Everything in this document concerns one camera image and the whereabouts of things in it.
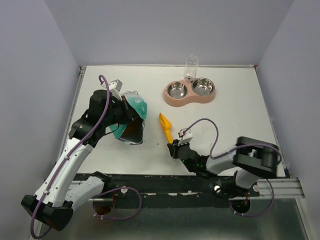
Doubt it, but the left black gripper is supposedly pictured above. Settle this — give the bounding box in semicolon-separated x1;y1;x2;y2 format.
103;95;141;127

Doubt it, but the teal dog food bag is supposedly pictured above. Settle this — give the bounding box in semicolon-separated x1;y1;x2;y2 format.
109;90;148;145

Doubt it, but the yellow plastic scoop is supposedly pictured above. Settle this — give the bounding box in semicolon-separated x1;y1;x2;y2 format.
158;112;173;144

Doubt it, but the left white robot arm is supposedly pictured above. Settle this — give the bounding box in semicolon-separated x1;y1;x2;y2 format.
21;90;139;231

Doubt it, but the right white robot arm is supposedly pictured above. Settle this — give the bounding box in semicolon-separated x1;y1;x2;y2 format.
167;136;281;196

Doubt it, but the pink double pet bowl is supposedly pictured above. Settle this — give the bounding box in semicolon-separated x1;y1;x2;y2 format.
163;77;216;108

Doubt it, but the clear water bottle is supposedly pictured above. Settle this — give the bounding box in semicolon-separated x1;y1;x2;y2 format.
184;55;199;82

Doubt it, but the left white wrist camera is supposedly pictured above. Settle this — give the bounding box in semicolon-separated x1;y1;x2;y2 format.
109;79;123;100

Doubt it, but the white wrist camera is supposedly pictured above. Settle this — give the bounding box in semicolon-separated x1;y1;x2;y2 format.
109;79;123;100
177;128;193;146

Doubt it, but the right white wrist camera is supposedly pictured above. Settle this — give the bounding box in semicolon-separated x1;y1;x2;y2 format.
177;128;193;146

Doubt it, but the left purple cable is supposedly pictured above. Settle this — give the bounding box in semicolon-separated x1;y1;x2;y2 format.
29;74;142;240

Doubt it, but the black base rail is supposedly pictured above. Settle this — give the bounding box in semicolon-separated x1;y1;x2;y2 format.
90;172;259;209

